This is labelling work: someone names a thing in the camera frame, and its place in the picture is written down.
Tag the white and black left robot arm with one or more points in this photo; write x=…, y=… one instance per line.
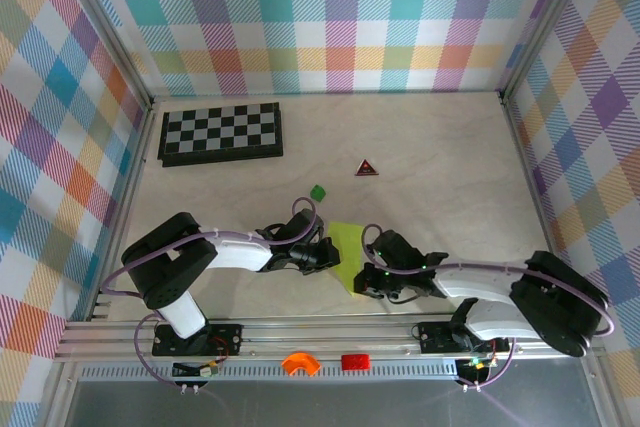
x=240, y=254

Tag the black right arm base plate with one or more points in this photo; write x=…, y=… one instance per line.
x=435, y=337

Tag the grey metal panel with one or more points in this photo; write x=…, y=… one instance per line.
x=325, y=407

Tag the red plastic block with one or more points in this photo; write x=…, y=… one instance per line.
x=355, y=362

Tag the long aluminium base rail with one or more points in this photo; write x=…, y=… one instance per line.
x=325, y=334

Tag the aluminium side rail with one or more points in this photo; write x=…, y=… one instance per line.
x=126, y=197
x=536, y=197

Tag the aluminium frame post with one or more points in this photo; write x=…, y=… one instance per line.
x=111, y=29
x=547, y=22

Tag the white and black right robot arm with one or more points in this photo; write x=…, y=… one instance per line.
x=465, y=287

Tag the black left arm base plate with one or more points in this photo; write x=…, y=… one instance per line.
x=225, y=339

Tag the black and grey chessboard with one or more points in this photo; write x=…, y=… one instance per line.
x=220, y=132

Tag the small green cube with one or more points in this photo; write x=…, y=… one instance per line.
x=317, y=192

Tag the small circuit board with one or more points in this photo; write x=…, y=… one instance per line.
x=197, y=369
x=475, y=367

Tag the red and black triangular piece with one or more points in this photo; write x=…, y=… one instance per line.
x=366, y=168

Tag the lime green paper sheet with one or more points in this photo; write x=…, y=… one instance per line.
x=350, y=247

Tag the orange curved plastic piece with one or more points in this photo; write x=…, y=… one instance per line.
x=300, y=363

